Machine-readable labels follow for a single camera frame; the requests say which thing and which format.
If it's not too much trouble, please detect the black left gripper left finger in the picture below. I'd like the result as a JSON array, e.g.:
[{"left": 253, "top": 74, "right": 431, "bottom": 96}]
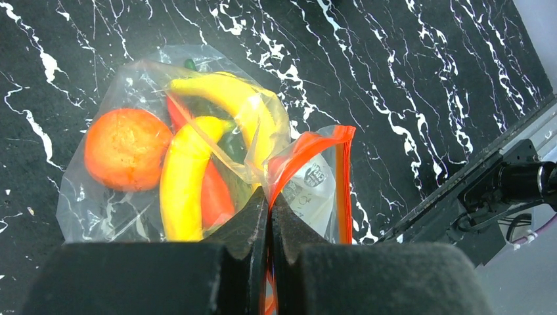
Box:
[{"left": 22, "top": 188, "right": 267, "bottom": 314}]

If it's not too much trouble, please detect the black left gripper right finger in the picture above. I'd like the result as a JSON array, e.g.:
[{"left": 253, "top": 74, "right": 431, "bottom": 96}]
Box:
[{"left": 271, "top": 194, "right": 493, "bottom": 314}]

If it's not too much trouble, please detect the orange toy carrot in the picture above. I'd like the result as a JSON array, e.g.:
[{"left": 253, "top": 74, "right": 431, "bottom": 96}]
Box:
[{"left": 166, "top": 96, "right": 235, "bottom": 229}]

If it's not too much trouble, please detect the yellow toy banana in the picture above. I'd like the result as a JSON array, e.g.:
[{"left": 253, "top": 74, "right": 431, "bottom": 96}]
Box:
[
  {"left": 159, "top": 116, "right": 233, "bottom": 242},
  {"left": 169, "top": 72, "right": 288, "bottom": 169}
]

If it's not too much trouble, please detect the green toy cucumber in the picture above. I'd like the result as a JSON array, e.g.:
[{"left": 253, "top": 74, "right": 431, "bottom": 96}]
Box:
[{"left": 183, "top": 58, "right": 249, "bottom": 166}]

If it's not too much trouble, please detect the clear zip bag orange zipper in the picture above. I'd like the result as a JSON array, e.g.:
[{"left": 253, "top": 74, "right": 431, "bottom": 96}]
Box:
[{"left": 55, "top": 43, "right": 357, "bottom": 315}]

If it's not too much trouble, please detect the orange toy fruit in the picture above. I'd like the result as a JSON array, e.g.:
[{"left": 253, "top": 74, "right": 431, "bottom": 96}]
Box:
[{"left": 83, "top": 108, "right": 173, "bottom": 192}]

